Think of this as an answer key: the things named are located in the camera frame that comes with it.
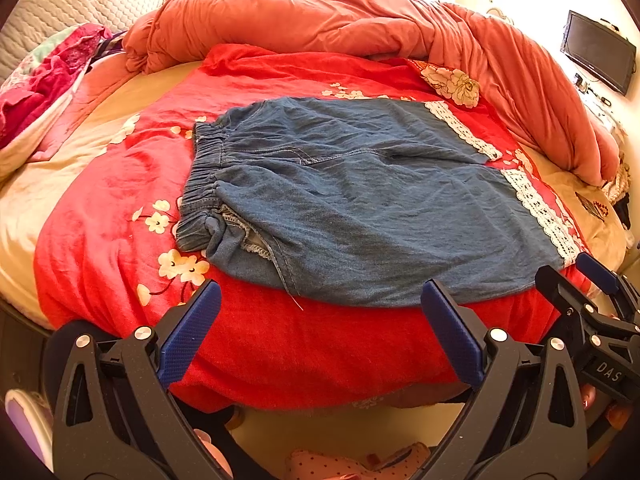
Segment blue denim lace-trimmed pants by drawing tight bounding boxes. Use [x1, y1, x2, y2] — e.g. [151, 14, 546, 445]
[176, 98, 580, 308]

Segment right hand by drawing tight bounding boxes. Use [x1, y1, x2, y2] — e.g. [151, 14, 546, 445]
[580, 384, 634, 431]

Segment pink dotted slipper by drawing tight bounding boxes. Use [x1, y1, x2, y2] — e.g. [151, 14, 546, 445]
[282, 442, 431, 480]

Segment salmon pink comforter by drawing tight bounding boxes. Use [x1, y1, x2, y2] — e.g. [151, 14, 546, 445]
[124, 0, 620, 186]

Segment beige bed sheet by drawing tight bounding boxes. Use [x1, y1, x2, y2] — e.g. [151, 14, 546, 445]
[1, 62, 200, 330]

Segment magenta clothes pile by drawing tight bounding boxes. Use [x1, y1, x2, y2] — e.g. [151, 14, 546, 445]
[1, 23, 122, 146]

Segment grey quilted headboard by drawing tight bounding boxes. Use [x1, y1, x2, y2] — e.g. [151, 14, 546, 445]
[1, 0, 166, 79]

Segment black wall television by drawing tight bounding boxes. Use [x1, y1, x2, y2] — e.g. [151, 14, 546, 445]
[561, 10, 637, 96]

